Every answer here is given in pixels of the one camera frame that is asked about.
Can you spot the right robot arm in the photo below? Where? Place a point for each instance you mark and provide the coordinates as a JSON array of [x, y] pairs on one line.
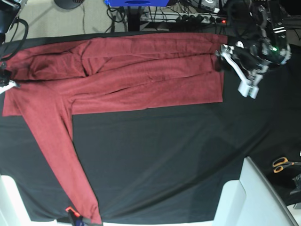
[[9, 16]]

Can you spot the black table cloth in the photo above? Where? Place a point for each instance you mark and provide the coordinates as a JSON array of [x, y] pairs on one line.
[[166, 165]]

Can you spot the orange and blue clamp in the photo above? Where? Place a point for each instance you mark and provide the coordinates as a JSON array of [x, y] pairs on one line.
[[74, 217]]

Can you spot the black round base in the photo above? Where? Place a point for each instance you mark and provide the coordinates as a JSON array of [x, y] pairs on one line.
[[68, 4]]

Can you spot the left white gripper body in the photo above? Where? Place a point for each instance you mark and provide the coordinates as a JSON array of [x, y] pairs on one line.
[[247, 64]]

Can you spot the blue plastic box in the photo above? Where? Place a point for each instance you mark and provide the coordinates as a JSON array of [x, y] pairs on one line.
[[142, 3]]

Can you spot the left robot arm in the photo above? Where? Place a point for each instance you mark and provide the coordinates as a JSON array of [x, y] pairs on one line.
[[264, 51]]

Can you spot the white power strip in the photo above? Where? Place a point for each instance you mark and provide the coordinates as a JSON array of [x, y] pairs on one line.
[[205, 18]]

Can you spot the black stand post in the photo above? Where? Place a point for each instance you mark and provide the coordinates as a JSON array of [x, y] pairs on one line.
[[133, 18]]

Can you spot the yellow-handled scissors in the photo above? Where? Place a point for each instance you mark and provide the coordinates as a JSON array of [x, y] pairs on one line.
[[282, 163]]

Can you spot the red long-sleeve T-shirt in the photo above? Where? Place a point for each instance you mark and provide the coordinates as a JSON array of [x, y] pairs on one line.
[[101, 75]]

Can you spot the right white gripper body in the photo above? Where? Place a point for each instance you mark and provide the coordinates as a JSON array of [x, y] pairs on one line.
[[10, 85]]

